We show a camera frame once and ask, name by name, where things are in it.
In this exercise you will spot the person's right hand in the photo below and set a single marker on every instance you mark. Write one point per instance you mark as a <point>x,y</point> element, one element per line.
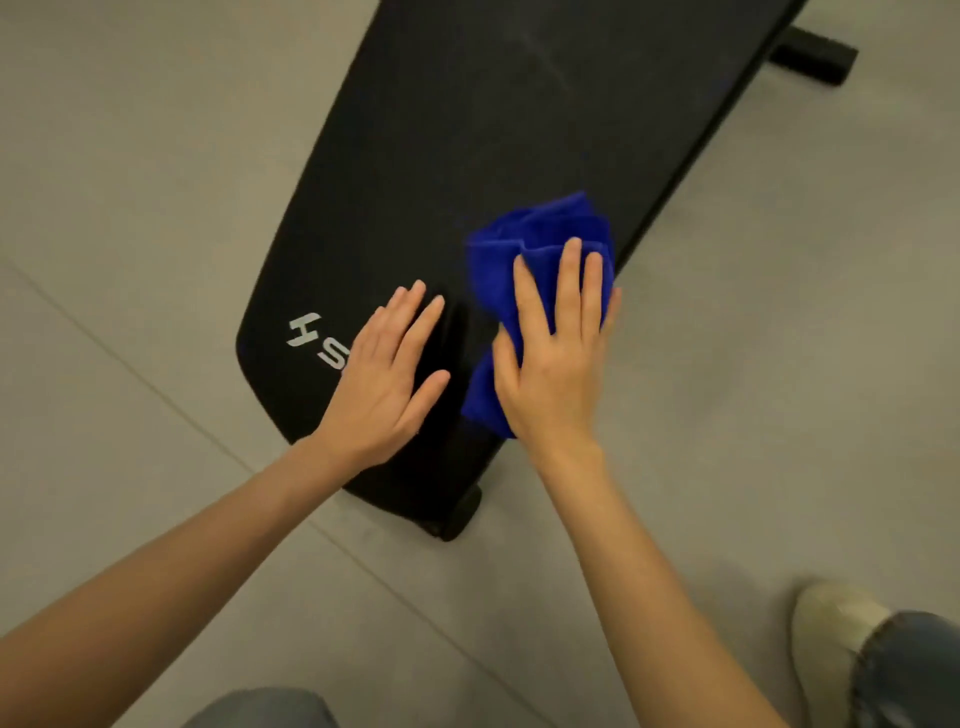
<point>559,382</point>

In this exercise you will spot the person's left hand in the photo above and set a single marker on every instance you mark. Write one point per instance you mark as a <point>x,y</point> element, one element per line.
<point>371,397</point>

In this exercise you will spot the person's right thumb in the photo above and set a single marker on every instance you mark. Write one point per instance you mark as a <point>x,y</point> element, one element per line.
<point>504,360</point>

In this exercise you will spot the person's left middle finger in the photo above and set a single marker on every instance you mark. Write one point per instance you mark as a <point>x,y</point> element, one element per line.
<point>399,319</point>

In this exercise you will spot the person's right little finger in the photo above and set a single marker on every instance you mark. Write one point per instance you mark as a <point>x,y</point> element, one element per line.
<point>610,315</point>

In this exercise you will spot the person's right middle finger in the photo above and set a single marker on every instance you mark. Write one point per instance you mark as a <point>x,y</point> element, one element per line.
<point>568,289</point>

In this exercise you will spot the person's left thumb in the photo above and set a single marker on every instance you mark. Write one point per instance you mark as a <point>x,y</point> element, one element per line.
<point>429,401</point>

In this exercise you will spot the blue microfiber cloth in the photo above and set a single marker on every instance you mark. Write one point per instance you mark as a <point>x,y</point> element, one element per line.
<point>517,238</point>

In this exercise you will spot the person's right forearm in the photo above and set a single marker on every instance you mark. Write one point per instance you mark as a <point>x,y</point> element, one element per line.
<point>645,592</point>

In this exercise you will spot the person's left forearm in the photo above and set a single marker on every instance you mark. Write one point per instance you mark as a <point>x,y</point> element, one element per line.
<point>165,585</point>

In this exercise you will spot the black bench wheel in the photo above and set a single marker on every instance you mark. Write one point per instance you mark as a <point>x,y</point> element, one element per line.
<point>459,516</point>

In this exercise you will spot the black padded exercise bench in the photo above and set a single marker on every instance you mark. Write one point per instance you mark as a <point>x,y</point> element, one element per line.
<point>465,135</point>

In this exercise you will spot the person's left jeans leg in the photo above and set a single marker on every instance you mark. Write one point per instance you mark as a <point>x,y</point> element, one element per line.
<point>262,711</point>

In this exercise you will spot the person's jeans leg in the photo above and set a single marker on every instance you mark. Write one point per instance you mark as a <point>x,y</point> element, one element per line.
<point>911,671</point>
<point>262,711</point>

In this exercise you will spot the white shoe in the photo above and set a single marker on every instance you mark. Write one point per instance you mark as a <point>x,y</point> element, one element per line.
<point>829,645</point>

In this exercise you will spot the person's right jeans leg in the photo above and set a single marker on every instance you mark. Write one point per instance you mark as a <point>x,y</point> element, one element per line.
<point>911,671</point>

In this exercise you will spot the black bench frame foot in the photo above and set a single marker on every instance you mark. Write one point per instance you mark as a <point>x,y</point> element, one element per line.
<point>814,54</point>

